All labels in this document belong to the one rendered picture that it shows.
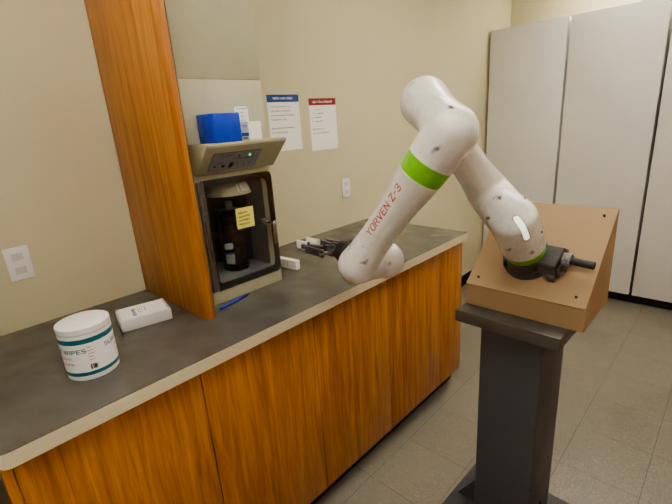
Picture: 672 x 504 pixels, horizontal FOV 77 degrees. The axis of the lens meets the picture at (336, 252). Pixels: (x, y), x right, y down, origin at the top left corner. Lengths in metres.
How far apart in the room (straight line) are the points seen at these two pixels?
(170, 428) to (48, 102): 1.15
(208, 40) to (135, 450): 1.23
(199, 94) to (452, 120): 0.87
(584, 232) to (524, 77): 2.71
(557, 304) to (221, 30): 1.35
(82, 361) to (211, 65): 0.97
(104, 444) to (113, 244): 0.84
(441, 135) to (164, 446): 1.09
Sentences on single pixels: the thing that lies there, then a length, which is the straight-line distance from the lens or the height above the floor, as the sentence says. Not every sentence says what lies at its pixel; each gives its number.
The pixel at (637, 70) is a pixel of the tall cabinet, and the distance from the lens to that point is 3.86.
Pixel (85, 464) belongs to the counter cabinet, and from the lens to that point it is 1.30.
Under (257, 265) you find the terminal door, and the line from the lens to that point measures 1.66.
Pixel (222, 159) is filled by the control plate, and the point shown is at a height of 1.46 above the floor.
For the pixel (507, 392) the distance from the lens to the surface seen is 1.57.
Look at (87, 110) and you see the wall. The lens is 1.83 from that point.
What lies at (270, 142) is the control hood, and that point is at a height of 1.50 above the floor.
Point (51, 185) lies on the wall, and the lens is 1.79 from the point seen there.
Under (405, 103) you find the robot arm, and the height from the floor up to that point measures 1.58.
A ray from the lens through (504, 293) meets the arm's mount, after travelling 1.42.
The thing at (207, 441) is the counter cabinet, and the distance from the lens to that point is 1.45.
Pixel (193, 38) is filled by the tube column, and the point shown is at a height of 1.83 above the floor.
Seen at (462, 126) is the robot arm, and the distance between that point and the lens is 0.96.
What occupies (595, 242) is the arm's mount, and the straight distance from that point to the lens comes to 1.47.
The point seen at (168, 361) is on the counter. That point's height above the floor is 0.94.
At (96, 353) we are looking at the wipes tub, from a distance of 1.31.
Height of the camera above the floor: 1.55
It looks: 17 degrees down
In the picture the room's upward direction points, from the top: 4 degrees counter-clockwise
